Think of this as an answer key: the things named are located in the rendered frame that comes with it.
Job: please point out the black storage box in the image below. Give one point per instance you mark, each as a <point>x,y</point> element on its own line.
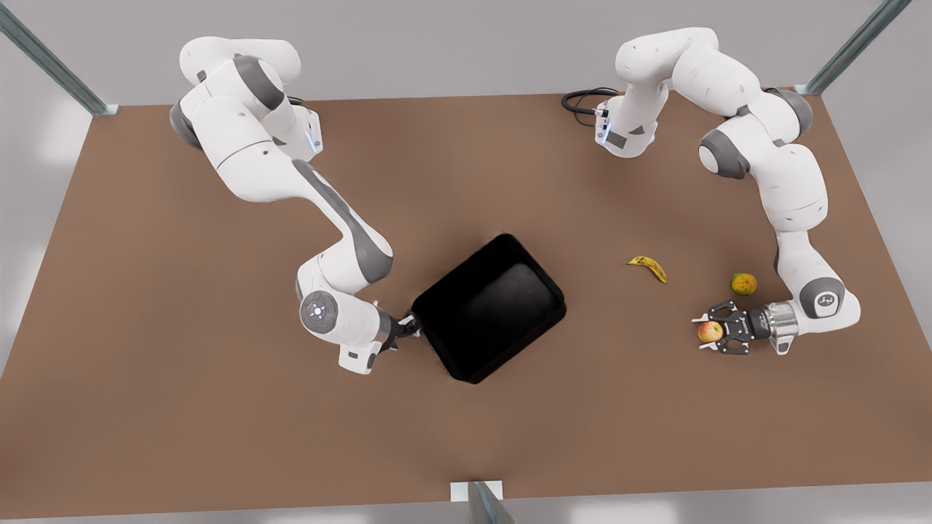
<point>489,307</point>

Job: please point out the yellow banana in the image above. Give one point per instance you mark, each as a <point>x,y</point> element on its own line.
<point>650,266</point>

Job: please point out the red yellow apple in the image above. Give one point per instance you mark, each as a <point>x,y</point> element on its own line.
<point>709,332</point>

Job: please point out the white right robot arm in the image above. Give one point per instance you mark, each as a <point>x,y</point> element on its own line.
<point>262,156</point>

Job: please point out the green yellow pear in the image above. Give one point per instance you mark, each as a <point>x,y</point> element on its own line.
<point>743,284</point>

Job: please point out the silver frame post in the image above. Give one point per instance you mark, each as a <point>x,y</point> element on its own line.
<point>51,62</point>
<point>852,47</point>
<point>482,502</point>

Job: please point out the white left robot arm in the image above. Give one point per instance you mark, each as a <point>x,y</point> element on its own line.
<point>790,185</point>

